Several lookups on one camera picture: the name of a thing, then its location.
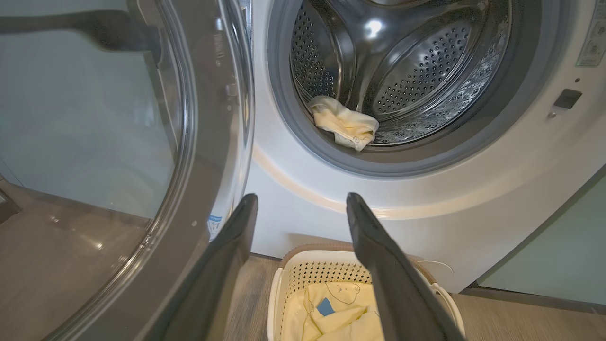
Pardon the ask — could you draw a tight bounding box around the dark cabinet plinth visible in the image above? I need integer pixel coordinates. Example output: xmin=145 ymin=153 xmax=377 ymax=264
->
xmin=460 ymin=283 xmax=606 ymax=315

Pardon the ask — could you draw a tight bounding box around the cream yellow printed garment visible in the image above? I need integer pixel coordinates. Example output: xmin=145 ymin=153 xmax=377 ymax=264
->
xmin=282 ymin=282 xmax=386 ymax=341
xmin=308 ymin=96 xmax=380 ymax=152

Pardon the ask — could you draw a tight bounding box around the white washing machine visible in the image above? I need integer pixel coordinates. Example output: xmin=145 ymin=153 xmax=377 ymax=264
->
xmin=244 ymin=0 xmax=606 ymax=294

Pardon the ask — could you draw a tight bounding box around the grey washing machine door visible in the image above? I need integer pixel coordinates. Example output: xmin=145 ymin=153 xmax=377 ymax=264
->
xmin=0 ymin=0 xmax=256 ymax=341

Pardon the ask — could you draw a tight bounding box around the blue energy label sticker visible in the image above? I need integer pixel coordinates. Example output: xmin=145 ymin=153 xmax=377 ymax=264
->
xmin=207 ymin=215 xmax=223 ymax=241

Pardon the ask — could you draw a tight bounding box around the white perforated laundry basket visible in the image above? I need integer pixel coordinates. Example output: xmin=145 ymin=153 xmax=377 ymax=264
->
xmin=267 ymin=244 xmax=467 ymax=341

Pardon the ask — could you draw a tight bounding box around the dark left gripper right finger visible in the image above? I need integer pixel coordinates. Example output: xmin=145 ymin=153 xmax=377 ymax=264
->
xmin=346 ymin=192 xmax=467 ymax=341

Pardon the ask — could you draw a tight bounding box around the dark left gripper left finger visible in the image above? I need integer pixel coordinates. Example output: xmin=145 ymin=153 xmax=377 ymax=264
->
xmin=161 ymin=193 xmax=259 ymax=341

